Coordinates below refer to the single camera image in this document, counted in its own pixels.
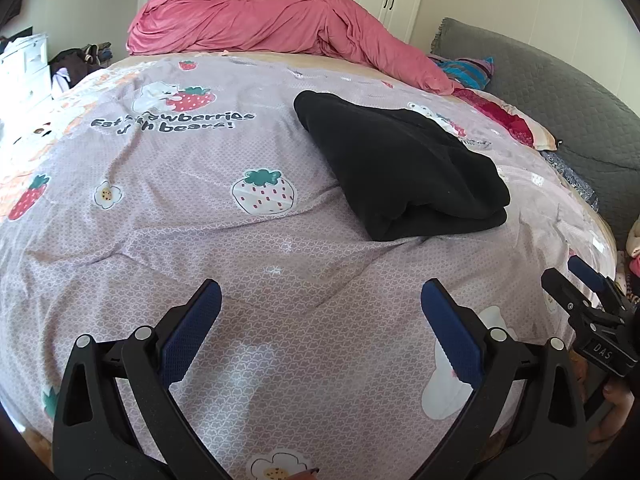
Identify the dark blue patterned pillow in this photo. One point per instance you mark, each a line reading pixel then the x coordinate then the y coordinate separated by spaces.
pixel 572 180

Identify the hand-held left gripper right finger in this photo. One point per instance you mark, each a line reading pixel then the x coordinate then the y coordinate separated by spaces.
pixel 450 327

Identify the red patterned pillow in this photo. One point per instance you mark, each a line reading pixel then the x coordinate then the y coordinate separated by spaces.
pixel 510 120

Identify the blue striped cloth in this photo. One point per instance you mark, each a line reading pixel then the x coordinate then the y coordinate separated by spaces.
pixel 465 72

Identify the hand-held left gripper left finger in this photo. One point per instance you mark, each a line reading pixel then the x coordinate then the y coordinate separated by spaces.
pixel 192 322

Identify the person's right hand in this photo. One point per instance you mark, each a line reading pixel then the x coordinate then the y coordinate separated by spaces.
pixel 627 405

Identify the pink duvet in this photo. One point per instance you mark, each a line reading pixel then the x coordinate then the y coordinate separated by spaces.
pixel 250 20

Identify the grey padded headboard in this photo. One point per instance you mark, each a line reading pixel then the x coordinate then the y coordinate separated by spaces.
pixel 575 100

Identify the black sweater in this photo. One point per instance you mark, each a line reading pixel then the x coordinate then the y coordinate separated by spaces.
pixel 400 175

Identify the strawberry print quilt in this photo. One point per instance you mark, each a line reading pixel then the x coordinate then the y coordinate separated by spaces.
pixel 200 260

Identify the white drawer cabinet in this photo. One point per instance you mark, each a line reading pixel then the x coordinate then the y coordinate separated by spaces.
pixel 25 70

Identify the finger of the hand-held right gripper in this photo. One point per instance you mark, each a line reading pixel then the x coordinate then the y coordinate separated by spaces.
pixel 565 290
pixel 587 270

